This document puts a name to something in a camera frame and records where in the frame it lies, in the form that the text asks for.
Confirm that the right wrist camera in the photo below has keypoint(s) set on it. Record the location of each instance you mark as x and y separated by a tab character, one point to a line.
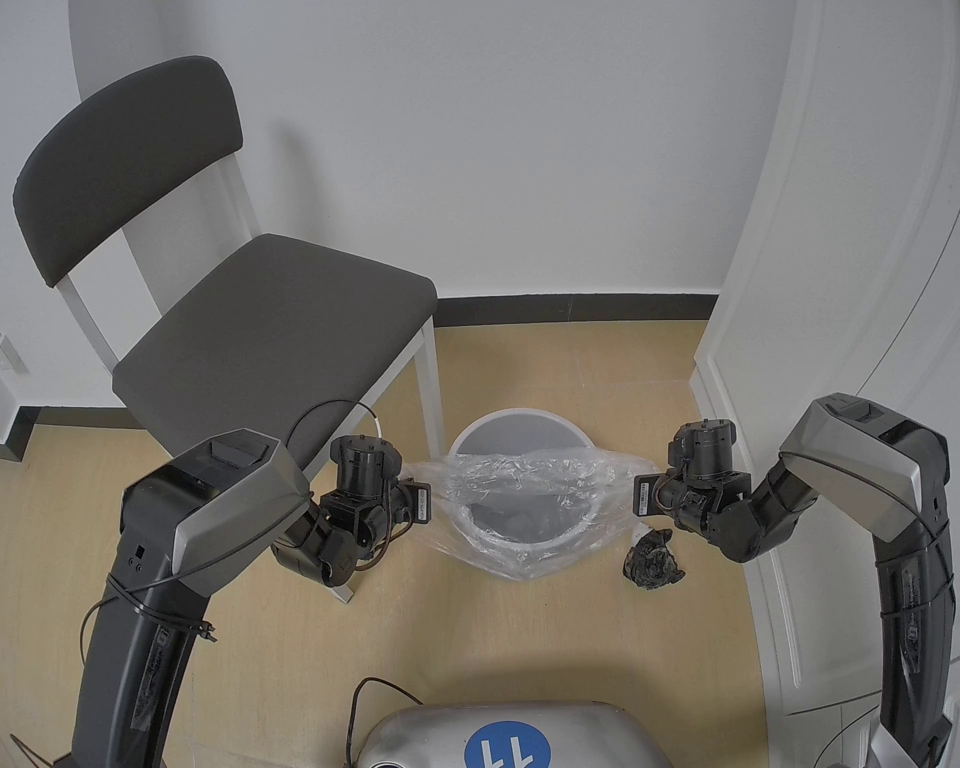
646	495

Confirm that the grey chair with white legs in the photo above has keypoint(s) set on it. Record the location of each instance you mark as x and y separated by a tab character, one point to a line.
277	315

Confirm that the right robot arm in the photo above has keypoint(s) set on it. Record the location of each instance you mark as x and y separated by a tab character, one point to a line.
911	637

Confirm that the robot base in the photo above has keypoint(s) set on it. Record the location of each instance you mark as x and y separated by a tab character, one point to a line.
450	739

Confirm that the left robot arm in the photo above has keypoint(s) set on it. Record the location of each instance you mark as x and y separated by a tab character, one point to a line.
150	675

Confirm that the white door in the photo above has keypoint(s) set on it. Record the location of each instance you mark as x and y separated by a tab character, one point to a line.
825	300

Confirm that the white trash bin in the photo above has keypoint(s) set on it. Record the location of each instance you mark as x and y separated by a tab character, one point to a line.
517	435

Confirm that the clear plastic bag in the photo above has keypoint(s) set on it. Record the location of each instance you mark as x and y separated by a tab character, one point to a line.
525	480

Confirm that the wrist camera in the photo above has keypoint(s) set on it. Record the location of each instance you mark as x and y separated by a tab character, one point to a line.
646	495
422	504

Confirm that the crumpled black plastic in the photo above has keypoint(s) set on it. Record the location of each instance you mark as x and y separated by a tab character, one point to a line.
654	564

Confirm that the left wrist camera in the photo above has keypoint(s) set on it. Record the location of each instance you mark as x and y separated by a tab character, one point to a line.
422	504

